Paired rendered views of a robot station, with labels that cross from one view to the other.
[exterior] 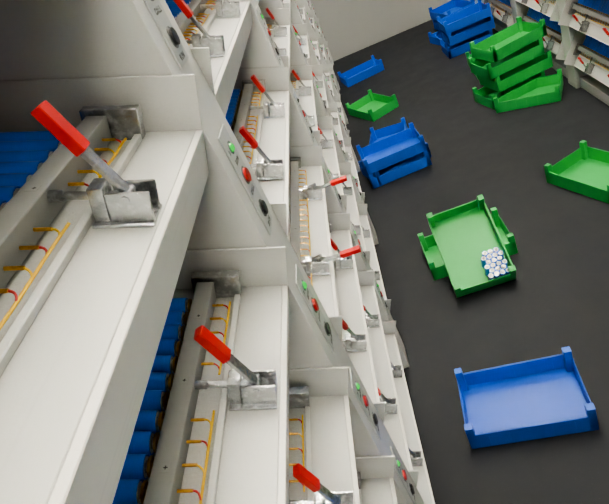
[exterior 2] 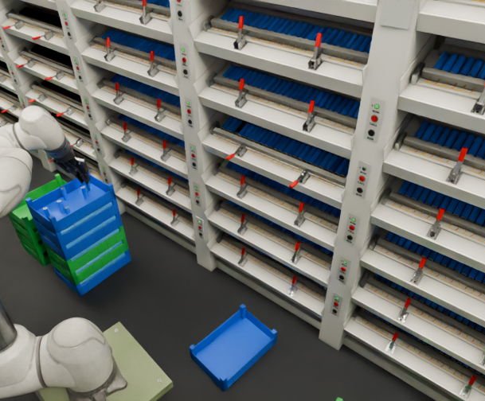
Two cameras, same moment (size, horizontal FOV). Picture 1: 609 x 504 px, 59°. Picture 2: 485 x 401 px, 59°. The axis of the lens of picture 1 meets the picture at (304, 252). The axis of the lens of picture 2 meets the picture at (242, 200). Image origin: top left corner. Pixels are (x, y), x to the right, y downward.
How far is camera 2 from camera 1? 1.83 m
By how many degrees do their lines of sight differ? 88
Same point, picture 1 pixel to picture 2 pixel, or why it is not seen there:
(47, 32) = not seen: outside the picture
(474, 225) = not seen: outside the picture
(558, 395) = (220, 365)
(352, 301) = (269, 209)
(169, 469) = (146, 55)
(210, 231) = not seen: hidden behind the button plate
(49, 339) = (127, 14)
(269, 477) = (138, 71)
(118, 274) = (132, 20)
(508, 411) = (239, 342)
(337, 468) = (168, 123)
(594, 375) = (209, 391)
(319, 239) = (262, 163)
